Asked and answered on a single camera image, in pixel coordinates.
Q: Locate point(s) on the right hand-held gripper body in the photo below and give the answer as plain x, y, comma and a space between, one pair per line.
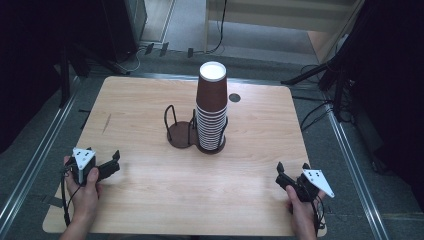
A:
315, 183

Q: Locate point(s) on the dark round table grommet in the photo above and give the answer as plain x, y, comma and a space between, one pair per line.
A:
234, 97

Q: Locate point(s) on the black power plug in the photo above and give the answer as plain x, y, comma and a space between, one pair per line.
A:
164, 48
149, 48
190, 52

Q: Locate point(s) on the stack of brown paper cups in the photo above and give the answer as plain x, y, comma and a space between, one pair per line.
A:
212, 95

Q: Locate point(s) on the silver metal floor rail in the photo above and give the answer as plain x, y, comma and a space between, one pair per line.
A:
355, 173
36, 153

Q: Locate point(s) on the brown double cup holder rack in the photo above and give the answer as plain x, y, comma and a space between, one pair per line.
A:
180, 134

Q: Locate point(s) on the person's right hand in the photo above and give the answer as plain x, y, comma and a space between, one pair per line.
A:
301, 213

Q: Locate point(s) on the person's left hand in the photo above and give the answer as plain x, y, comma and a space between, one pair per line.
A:
85, 198

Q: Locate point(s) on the black metal stand leg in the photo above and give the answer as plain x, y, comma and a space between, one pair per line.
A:
305, 75

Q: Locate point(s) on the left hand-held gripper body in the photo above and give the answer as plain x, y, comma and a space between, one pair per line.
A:
84, 163

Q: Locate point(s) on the black metal stand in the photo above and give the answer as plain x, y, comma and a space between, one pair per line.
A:
64, 76

